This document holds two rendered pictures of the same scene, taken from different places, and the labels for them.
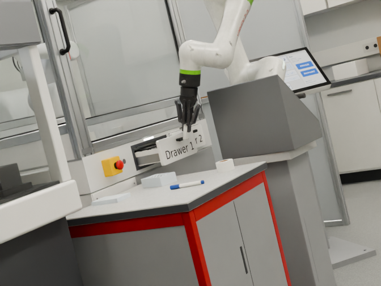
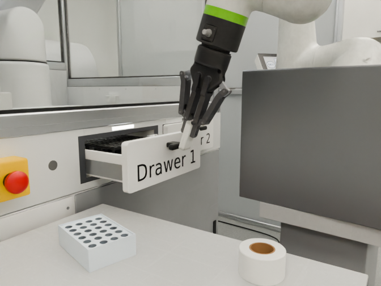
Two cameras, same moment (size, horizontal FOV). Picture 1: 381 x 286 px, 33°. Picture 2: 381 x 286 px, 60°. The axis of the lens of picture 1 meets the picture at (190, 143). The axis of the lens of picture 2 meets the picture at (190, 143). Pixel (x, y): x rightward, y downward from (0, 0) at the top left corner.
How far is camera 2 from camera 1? 2.03 m
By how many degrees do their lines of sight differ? 5
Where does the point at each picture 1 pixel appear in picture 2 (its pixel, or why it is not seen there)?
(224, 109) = (268, 111)
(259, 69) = (341, 55)
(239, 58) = (305, 30)
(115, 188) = (11, 223)
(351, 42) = not seen: hidden behind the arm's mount
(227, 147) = (254, 177)
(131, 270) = not seen: outside the picture
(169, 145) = (149, 154)
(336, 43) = not seen: hidden behind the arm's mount
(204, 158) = (207, 165)
